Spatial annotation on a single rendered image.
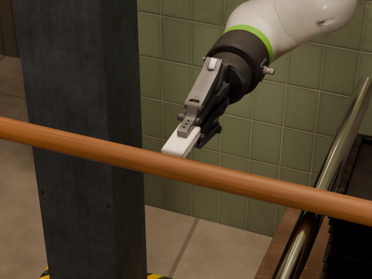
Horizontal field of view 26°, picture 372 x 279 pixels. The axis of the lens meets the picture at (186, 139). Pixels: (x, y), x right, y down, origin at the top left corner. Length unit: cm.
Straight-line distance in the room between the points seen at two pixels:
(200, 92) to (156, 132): 155
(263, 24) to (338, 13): 12
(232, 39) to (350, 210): 39
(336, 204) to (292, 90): 144
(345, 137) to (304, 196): 19
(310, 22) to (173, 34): 121
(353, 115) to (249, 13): 26
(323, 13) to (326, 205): 38
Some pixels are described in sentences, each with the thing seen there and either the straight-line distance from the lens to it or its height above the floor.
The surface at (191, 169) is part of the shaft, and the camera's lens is 102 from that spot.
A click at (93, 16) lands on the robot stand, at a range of 166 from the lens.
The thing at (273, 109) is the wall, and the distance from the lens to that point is 245.
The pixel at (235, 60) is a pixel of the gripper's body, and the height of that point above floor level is 123.
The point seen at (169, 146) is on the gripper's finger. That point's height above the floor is 120.
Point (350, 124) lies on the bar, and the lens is 118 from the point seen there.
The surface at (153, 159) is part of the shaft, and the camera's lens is 104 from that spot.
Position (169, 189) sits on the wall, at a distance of 278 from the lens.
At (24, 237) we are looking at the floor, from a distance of 279.
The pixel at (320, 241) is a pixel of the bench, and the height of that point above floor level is 58.
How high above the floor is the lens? 181
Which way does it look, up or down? 35 degrees down
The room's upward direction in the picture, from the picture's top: straight up
